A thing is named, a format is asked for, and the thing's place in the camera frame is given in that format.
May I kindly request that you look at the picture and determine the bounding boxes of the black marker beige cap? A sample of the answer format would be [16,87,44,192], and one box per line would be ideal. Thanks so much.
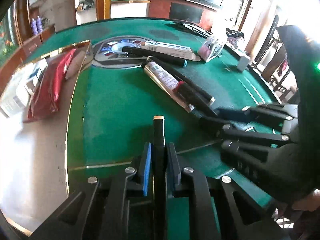
[152,115,167,239]

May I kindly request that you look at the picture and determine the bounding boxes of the black marker red cap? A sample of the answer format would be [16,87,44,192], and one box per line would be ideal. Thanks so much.
[175,81,217,118]

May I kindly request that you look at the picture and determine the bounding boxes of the long white blue box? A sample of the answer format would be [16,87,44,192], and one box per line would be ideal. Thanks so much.
[139,41,201,62]

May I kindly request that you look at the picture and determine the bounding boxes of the black marker blue cap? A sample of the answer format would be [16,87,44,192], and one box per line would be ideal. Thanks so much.
[122,46,188,67]

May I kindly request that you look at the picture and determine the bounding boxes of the person's hand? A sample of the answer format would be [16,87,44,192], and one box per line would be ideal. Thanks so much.
[291,189,320,212]

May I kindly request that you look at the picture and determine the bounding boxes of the dark wooden chair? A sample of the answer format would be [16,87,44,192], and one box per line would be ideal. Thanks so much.
[252,15,297,102]

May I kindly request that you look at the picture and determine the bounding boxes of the pile of clothes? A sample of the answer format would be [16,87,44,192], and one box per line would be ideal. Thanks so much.
[226,28,245,44]

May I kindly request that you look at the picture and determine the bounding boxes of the clear zip pouch with items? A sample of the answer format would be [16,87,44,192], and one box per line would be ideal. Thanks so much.
[197,33,227,62]

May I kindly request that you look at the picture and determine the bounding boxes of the silver labelled tube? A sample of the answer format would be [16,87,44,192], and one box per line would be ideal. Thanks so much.
[144,61,195,113]

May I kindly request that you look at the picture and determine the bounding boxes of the red snack packet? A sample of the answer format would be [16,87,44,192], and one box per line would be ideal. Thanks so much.
[24,49,76,123]

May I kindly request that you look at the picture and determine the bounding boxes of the round mahjong control panel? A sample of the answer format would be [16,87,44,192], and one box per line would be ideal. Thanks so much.
[92,35,153,69]

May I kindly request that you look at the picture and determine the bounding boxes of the wooden cabinet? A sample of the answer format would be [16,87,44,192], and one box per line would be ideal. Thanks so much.
[1,0,55,92]

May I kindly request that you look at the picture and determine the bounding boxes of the two purple bottles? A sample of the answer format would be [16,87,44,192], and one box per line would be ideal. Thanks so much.
[30,15,43,35]

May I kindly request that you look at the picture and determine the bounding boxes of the white usb wall charger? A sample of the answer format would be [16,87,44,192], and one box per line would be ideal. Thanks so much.
[236,54,251,72]

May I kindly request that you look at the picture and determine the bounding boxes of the floral wall painting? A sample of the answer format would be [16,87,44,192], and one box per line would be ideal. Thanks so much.
[0,5,19,67]

